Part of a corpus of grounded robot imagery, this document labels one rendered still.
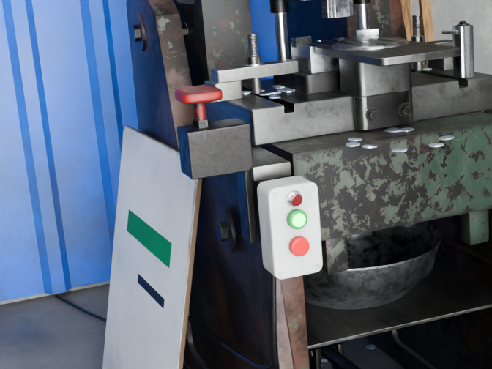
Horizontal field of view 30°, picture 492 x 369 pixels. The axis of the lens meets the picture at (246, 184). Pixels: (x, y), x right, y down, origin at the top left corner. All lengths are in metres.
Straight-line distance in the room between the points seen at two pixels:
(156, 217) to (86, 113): 0.87
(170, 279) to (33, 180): 0.98
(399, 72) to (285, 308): 0.43
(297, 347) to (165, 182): 0.54
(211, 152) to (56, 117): 1.39
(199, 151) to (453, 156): 0.43
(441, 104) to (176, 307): 0.62
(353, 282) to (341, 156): 0.27
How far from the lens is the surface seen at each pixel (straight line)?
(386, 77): 1.51
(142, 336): 1.95
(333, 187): 1.43
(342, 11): 1.63
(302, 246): 1.29
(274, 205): 1.27
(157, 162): 1.87
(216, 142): 1.32
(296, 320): 1.40
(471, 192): 1.55
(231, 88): 1.56
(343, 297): 1.62
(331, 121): 1.51
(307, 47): 1.60
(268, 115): 1.46
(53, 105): 2.67
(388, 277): 1.61
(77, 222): 2.74
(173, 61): 1.80
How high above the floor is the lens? 0.95
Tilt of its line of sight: 14 degrees down
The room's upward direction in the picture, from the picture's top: 5 degrees counter-clockwise
